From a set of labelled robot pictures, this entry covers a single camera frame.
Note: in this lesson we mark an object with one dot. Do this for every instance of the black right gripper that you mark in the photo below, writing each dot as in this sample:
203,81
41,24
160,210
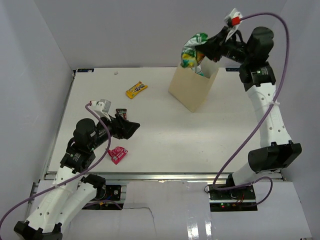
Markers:
214,47

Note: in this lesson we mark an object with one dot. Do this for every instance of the beige paper bag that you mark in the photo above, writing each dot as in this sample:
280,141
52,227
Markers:
190,88

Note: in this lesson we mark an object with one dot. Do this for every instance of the yellow M&M's packet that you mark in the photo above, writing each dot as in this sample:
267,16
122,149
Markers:
136,89

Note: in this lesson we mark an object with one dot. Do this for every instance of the brown M&M's packet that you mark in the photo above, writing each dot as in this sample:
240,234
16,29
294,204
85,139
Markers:
122,112

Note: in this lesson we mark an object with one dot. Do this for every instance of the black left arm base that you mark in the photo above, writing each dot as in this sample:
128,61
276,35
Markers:
105,193

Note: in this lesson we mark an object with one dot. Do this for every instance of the pink candy packet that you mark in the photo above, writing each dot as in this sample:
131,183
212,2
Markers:
117,154

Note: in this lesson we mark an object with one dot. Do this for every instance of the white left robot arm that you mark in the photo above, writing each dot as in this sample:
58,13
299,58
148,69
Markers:
71,191

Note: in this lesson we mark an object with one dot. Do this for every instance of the teal candy bag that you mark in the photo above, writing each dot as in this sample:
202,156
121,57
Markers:
200,73

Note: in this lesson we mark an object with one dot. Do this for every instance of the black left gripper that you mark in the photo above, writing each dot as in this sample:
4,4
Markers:
123,128

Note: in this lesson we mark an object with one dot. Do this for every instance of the aluminium table frame rail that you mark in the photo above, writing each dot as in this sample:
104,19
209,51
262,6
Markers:
165,176

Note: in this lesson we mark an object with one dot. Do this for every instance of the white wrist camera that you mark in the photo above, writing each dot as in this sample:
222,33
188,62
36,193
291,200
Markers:
101,108
232,20

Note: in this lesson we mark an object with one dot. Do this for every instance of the green Skittles packet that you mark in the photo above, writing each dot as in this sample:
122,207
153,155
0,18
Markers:
190,57

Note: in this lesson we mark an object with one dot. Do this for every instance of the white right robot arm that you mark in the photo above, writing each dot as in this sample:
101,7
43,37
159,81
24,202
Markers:
277,149

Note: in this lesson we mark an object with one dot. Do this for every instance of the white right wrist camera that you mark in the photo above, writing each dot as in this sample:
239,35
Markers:
232,20

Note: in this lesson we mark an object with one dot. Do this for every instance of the white paper sheet front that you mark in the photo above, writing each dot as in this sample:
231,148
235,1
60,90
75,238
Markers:
177,210

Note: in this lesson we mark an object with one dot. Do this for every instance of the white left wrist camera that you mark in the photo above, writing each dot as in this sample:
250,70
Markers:
101,108

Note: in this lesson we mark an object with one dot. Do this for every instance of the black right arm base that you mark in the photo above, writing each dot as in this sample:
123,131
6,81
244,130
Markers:
235,200

